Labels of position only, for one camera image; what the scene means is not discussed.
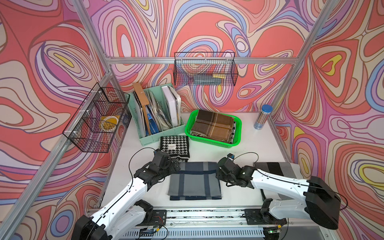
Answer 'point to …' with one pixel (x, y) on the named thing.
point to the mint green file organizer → (155, 112)
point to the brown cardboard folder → (142, 97)
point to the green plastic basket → (207, 140)
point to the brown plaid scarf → (213, 125)
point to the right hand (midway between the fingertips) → (217, 177)
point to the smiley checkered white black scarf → (233, 133)
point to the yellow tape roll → (109, 123)
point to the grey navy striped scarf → (195, 181)
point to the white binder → (163, 123)
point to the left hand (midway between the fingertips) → (175, 166)
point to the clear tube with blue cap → (266, 110)
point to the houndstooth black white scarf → (177, 147)
